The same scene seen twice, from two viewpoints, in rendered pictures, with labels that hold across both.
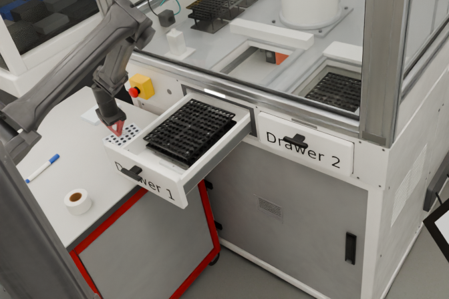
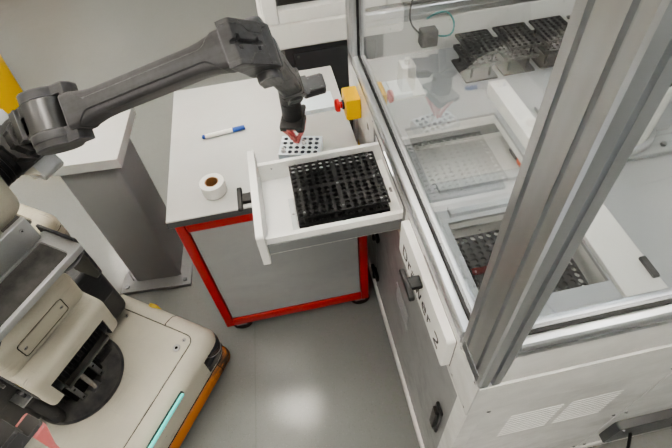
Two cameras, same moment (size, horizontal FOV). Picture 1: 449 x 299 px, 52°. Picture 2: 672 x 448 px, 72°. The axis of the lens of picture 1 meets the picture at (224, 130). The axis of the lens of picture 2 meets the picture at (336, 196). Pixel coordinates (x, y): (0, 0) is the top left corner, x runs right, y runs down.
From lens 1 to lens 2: 60 cm
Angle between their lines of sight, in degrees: 29
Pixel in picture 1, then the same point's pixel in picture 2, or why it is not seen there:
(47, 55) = (306, 16)
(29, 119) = (75, 118)
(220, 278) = (352, 321)
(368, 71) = (484, 291)
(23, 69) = (274, 21)
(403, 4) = (537, 262)
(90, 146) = (275, 135)
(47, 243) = not seen: outside the picture
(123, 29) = (210, 65)
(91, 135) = not seen: hidden behind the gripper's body
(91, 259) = (203, 241)
